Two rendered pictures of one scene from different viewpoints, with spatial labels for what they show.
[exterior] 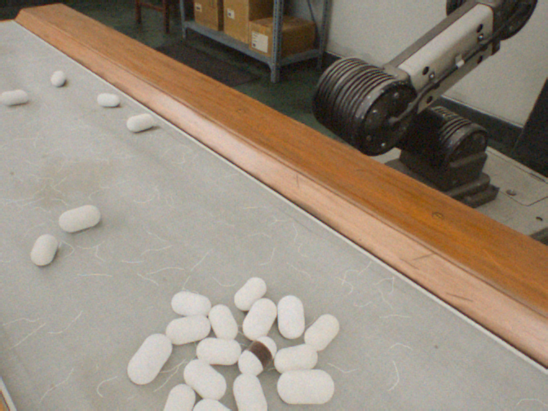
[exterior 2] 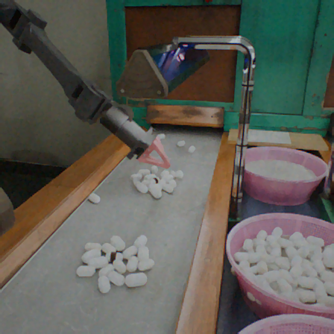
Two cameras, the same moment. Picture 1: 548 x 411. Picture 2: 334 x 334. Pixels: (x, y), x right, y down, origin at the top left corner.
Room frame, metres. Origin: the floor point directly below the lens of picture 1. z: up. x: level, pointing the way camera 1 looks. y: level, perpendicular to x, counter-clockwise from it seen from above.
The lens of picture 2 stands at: (0.34, 0.47, 1.14)
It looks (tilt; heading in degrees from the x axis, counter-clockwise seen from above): 24 degrees down; 239
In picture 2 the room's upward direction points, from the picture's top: straight up
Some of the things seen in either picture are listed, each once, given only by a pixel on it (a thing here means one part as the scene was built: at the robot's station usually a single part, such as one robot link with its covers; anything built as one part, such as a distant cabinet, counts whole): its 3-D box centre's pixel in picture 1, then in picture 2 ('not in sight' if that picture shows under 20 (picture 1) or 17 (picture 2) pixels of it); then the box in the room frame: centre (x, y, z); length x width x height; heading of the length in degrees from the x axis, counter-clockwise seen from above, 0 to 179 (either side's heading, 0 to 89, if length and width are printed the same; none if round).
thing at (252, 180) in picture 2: not in sight; (278, 175); (-0.42, -0.12, 0.72); 0.27 x 0.27 x 0.10
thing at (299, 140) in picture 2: not in sight; (275, 139); (-0.57, -0.28, 0.77); 0.33 x 0.15 x 0.01; 136
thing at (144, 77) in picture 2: not in sight; (179, 57); (-0.10, -0.20, 1.08); 0.62 x 0.08 x 0.07; 46
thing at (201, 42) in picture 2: not in sight; (209, 132); (-0.15, -0.14, 0.90); 0.20 x 0.19 x 0.45; 46
